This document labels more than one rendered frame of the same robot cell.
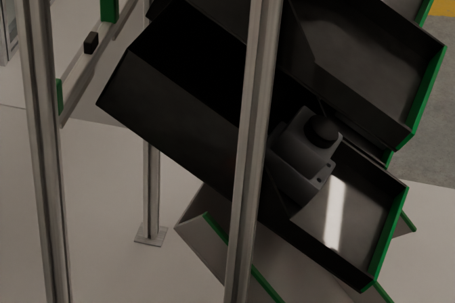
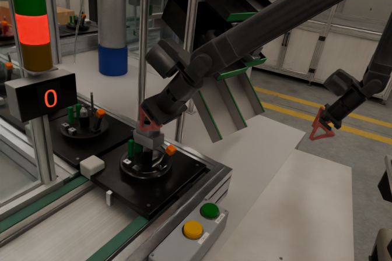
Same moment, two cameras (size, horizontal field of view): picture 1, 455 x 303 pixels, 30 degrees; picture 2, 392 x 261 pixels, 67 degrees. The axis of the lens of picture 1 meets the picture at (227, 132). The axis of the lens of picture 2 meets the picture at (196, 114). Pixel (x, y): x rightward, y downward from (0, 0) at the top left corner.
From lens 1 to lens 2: 0.51 m
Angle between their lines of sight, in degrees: 21
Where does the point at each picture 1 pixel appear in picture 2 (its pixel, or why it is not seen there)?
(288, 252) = (212, 90)
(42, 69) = not seen: outside the picture
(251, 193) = (188, 36)
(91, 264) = not seen: hidden behind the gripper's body
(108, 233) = not seen: hidden behind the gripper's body
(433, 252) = (279, 140)
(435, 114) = (330, 158)
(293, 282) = (210, 97)
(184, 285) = (192, 123)
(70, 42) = not seen: hidden behind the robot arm
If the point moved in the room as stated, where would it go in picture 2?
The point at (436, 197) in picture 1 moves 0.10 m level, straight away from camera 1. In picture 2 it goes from (289, 129) to (299, 122)
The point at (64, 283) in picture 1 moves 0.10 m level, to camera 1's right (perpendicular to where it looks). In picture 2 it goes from (143, 73) to (170, 81)
